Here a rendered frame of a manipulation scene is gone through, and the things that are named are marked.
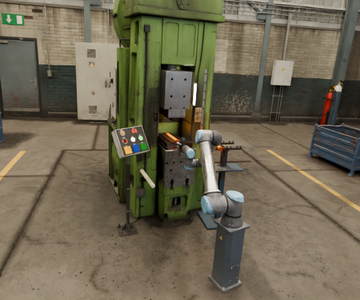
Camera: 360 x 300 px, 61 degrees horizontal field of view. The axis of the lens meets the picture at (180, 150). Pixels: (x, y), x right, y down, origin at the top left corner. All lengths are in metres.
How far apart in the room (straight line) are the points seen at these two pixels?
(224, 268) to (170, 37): 2.35
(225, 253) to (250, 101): 7.86
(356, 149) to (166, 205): 3.84
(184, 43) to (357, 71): 9.17
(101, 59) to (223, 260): 6.73
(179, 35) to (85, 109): 5.61
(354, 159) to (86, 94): 6.43
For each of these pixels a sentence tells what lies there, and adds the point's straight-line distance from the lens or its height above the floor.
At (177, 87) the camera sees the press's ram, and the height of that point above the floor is 1.60.
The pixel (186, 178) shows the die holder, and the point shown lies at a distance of 3.66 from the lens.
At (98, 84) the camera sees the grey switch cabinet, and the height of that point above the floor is 1.07.
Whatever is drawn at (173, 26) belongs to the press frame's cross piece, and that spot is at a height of 2.22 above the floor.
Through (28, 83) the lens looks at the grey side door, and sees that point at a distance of 9.55.
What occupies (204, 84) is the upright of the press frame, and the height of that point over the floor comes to 1.63.
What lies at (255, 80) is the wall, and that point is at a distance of 10.16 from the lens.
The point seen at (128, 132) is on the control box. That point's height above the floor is 1.16.
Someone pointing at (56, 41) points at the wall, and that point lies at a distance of 9.32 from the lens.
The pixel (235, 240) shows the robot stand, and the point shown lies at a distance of 2.69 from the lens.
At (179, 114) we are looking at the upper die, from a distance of 3.41.
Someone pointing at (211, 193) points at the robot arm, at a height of 0.88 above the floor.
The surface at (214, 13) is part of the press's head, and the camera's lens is 3.64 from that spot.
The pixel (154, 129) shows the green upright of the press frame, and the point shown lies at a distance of 3.51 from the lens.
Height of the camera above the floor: 1.93
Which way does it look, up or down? 17 degrees down
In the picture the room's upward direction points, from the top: 3 degrees clockwise
